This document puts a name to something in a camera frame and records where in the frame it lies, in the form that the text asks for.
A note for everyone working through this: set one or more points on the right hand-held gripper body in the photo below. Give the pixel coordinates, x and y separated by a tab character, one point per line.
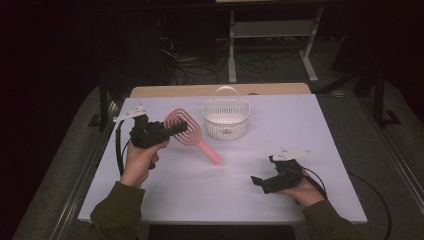
286	176

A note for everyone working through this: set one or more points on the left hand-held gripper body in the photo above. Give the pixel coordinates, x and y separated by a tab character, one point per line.
146	135

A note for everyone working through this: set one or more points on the pink hair brush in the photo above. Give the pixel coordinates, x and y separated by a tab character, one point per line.
208	153

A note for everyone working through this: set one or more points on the white plastic basket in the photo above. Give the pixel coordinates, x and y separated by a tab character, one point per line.
226	130

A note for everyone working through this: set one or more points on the person's right hand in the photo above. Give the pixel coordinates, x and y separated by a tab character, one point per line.
305	193

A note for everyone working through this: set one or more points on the person's left hand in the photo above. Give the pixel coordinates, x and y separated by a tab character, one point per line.
140	163

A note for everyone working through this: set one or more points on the wooden table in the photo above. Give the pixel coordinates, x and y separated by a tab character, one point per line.
180	90

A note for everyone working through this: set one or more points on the black metal stand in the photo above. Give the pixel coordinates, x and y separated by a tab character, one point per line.
380	100
103	100

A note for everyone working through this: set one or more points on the white table board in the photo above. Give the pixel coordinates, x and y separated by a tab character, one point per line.
200	200

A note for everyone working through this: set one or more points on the white metal stand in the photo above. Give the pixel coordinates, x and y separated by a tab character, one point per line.
273	29

